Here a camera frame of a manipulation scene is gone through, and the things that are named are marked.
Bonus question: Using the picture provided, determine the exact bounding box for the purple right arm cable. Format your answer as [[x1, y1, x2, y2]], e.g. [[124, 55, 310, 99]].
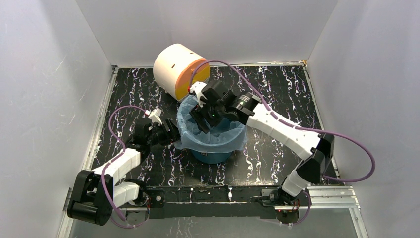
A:
[[188, 59, 376, 226]]

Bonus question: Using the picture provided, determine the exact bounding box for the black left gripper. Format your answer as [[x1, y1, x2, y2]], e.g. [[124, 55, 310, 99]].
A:
[[147, 119, 187, 147]]

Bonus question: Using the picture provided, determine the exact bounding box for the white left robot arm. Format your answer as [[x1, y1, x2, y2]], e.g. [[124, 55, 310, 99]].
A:
[[66, 118, 180, 226]]

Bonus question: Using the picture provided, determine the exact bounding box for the round pastel drawer cabinet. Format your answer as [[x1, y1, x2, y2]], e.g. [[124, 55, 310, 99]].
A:
[[153, 44, 206, 102]]

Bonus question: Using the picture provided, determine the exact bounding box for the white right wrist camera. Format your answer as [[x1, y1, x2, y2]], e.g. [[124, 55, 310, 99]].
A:
[[189, 81, 207, 108]]

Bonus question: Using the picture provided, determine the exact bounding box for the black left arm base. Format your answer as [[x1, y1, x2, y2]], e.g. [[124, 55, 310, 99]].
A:
[[113, 182, 164, 227]]

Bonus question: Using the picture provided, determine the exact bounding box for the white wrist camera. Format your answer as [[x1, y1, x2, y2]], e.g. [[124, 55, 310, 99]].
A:
[[189, 81, 207, 108], [145, 108, 162, 125]]

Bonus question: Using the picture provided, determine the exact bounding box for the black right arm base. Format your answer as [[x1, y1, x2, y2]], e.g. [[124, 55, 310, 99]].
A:
[[250, 188, 312, 226]]

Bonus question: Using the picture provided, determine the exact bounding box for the aluminium frame rail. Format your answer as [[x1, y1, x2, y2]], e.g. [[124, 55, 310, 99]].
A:
[[58, 185, 368, 238]]

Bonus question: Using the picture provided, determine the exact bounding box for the translucent blue plastic bag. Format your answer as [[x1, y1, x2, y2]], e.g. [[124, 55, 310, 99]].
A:
[[174, 96, 247, 153]]

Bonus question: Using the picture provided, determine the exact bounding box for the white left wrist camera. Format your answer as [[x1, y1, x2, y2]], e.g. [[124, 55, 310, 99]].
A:
[[145, 108, 162, 125]]

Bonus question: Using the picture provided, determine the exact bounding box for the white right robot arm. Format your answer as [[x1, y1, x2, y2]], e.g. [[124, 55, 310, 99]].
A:
[[188, 81, 335, 205]]

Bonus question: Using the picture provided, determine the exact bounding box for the teal plastic trash bin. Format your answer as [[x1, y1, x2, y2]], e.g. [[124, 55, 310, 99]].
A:
[[190, 150, 233, 164]]

